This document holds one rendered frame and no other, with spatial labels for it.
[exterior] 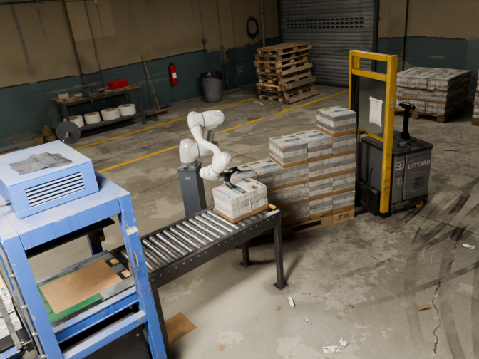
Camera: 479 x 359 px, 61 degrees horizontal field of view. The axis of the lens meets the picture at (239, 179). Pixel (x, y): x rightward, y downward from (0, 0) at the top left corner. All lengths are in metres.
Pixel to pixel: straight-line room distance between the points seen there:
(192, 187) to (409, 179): 2.50
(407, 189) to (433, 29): 5.93
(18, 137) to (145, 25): 3.92
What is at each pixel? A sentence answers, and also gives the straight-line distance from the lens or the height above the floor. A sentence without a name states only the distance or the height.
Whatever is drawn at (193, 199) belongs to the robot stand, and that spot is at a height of 0.66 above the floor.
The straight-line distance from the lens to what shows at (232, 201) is 3.32.
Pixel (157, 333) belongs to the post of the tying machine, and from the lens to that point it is 2.99.
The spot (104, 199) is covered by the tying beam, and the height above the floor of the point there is 1.55.
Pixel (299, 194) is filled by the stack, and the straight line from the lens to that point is 4.53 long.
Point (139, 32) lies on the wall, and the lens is 10.75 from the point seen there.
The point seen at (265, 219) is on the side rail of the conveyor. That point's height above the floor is 0.79.
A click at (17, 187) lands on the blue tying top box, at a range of 2.41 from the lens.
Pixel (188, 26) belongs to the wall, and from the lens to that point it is 11.44.
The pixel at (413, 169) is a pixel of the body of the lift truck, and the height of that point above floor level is 0.54.
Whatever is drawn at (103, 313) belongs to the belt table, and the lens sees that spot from 2.88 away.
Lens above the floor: 2.51
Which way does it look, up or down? 24 degrees down
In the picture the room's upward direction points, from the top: 6 degrees counter-clockwise
